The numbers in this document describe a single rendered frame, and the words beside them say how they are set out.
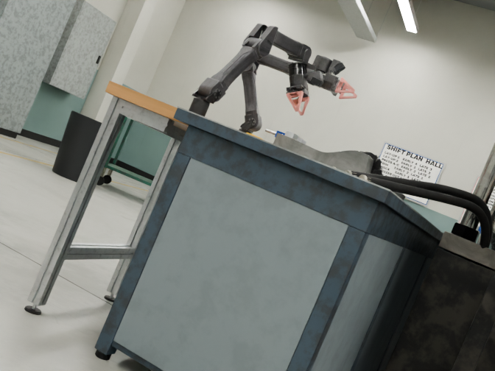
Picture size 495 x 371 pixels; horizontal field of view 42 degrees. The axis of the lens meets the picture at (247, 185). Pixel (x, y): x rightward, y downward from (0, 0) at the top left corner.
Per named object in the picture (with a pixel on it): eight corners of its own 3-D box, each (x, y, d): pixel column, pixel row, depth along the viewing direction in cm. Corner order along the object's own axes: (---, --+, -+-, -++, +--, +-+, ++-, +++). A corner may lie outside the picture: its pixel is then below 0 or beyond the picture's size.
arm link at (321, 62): (334, 64, 289) (309, 54, 292) (331, 58, 280) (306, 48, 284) (323, 87, 289) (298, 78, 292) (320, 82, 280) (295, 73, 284)
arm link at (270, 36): (299, 45, 266) (250, 18, 244) (315, 48, 260) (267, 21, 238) (289, 73, 267) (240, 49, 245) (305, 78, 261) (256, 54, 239)
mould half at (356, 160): (268, 154, 252) (281, 121, 252) (289, 165, 276) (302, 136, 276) (387, 202, 232) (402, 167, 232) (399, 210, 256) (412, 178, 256)
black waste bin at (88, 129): (37, 165, 626) (62, 106, 626) (66, 172, 671) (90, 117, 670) (74, 183, 609) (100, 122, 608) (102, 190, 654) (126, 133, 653)
